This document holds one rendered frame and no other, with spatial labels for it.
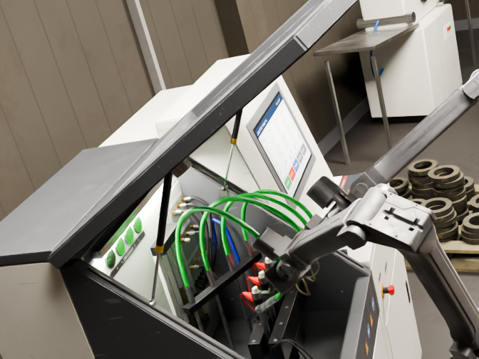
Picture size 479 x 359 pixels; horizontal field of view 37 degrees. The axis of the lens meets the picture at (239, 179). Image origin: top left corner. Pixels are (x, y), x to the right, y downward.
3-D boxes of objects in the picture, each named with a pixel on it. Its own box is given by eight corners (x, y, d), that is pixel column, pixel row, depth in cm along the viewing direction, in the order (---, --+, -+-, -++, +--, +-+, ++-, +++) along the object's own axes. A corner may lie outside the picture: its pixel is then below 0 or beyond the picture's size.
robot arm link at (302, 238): (373, 248, 117) (406, 199, 121) (346, 225, 117) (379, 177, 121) (291, 281, 157) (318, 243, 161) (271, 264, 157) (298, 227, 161)
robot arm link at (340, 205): (353, 216, 172) (363, 207, 176) (331, 197, 173) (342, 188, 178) (338, 233, 176) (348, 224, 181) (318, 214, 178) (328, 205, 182)
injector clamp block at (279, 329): (292, 384, 203) (280, 342, 197) (259, 386, 206) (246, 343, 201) (312, 315, 232) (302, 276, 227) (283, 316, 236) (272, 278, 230)
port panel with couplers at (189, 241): (201, 284, 225) (173, 197, 213) (191, 285, 226) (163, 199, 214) (213, 262, 236) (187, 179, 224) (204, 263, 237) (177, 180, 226)
